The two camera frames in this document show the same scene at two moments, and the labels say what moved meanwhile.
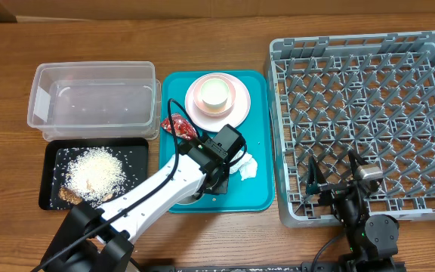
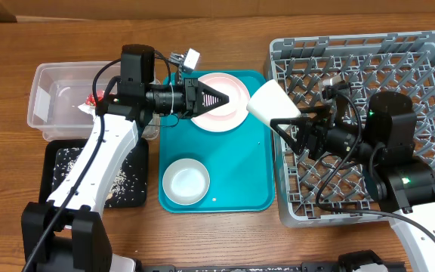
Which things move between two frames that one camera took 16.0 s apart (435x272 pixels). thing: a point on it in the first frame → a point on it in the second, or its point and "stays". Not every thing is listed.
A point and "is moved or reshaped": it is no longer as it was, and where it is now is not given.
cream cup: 214,93 is moved or reshaped
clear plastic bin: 95,100 stays
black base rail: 306,267 stays
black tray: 93,170 stays
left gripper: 222,186 → 194,105
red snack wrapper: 181,127 → 90,104
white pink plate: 214,100 stays
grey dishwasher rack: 393,98 stays
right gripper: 335,187 → 316,134
